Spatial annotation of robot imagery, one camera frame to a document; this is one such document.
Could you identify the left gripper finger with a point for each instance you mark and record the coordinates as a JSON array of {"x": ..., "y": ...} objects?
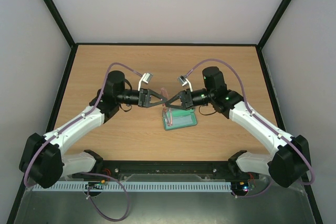
[
  {"x": 149, "y": 104},
  {"x": 155, "y": 97}
]

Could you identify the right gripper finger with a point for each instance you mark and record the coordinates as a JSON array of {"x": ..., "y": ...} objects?
[
  {"x": 177, "y": 107},
  {"x": 179, "y": 98}
]

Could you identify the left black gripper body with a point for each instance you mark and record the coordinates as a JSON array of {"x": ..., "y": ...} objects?
[{"x": 141, "y": 103}]

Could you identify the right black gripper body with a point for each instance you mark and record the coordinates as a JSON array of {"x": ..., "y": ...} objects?
[{"x": 188, "y": 99}]

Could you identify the pink sunglasses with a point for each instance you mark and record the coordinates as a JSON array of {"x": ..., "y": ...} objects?
[{"x": 167, "y": 112}]

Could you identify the grey glasses case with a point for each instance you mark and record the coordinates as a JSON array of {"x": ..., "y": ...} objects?
[{"x": 177, "y": 113}]

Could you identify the light blue cleaning cloth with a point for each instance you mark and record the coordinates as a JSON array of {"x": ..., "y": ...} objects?
[{"x": 184, "y": 121}]

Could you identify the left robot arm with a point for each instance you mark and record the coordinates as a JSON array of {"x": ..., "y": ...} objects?
[{"x": 44, "y": 159}]

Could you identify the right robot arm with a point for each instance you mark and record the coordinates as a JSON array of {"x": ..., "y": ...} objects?
[{"x": 288, "y": 158}]

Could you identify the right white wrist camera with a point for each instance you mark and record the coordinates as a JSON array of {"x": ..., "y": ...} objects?
[{"x": 183, "y": 80}]

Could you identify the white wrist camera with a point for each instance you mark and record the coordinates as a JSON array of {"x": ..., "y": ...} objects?
[
  {"x": 146, "y": 78},
  {"x": 183, "y": 80}
]

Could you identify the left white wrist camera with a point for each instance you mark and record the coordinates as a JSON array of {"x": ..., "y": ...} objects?
[{"x": 146, "y": 78}]

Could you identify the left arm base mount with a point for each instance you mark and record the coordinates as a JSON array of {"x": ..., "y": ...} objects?
[{"x": 109, "y": 168}]

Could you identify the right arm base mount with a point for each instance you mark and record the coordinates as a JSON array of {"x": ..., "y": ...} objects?
[{"x": 228, "y": 171}]

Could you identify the white slotted cable duct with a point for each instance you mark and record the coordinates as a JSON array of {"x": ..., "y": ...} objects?
[{"x": 157, "y": 187}]

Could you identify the black aluminium frame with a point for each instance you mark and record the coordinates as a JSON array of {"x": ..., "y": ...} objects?
[{"x": 158, "y": 164}]

